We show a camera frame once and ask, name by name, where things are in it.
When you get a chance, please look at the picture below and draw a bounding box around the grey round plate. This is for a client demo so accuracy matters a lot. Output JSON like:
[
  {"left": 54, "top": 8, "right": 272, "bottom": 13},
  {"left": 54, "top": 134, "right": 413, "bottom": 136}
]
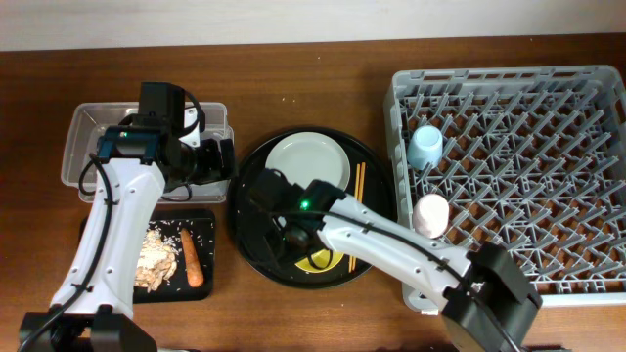
[{"left": 265, "top": 132, "right": 351, "bottom": 191}]

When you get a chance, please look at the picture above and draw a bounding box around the pile of peanut shells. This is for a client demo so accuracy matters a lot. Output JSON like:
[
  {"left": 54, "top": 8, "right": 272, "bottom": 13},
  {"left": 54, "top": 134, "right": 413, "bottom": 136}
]
[{"left": 134, "top": 230, "right": 179, "bottom": 293}]

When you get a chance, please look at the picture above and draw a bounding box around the light blue plastic cup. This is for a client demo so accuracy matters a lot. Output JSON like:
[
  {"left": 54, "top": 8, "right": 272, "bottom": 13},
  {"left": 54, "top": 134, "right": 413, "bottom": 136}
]
[{"left": 407, "top": 125, "right": 443, "bottom": 170}]

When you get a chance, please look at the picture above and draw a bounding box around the clear plastic bin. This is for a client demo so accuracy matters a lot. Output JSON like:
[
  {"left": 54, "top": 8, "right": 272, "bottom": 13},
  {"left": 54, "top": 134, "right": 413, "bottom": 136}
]
[{"left": 61, "top": 102, "right": 234, "bottom": 203}]

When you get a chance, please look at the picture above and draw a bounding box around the yellow plastic bowl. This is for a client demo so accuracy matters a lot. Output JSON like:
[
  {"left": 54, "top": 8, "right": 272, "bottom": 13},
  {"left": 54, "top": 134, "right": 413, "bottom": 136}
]
[{"left": 295, "top": 249, "right": 343, "bottom": 274}]

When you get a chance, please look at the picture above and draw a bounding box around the pink plastic cup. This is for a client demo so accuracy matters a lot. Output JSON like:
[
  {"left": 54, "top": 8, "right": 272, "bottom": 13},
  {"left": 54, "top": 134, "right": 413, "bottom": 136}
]
[{"left": 412, "top": 194, "right": 450, "bottom": 239}]

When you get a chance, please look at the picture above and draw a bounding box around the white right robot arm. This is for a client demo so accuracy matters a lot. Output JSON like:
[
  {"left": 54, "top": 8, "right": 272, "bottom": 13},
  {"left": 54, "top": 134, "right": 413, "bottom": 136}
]
[{"left": 246, "top": 169, "right": 543, "bottom": 351}]

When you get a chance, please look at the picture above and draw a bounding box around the grey plastic dishwasher rack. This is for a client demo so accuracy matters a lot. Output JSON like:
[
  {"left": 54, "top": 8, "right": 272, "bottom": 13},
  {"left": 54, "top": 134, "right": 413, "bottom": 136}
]
[{"left": 383, "top": 66, "right": 625, "bottom": 307}]

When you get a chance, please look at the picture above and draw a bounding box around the black rectangular tray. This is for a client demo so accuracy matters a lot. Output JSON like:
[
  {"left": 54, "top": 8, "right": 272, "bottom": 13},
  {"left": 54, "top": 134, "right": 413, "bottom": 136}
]
[{"left": 133, "top": 209, "right": 215, "bottom": 304}]

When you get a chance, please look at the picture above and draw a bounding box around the right wooden chopstick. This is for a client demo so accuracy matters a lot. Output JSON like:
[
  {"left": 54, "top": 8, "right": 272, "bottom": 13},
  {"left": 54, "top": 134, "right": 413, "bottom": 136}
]
[{"left": 350, "top": 161, "right": 367, "bottom": 274}]

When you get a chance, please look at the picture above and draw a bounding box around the orange carrot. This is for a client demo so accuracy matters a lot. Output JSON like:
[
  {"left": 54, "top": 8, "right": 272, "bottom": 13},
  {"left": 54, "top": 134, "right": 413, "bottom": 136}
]
[{"left": 180, "top": 229, "right": 204, "bottom": 287}]

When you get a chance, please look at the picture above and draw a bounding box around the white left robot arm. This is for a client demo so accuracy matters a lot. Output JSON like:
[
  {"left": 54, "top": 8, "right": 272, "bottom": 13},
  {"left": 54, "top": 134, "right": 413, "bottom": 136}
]
[{"left": 19, "top": 82, "right": 238, "bottom": 351}]

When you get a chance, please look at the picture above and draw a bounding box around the round black tray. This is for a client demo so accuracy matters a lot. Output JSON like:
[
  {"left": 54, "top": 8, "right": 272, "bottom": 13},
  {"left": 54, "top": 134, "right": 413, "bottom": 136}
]
[{"left": 227, "top": 127, "right": 397, "bottom": 289}]

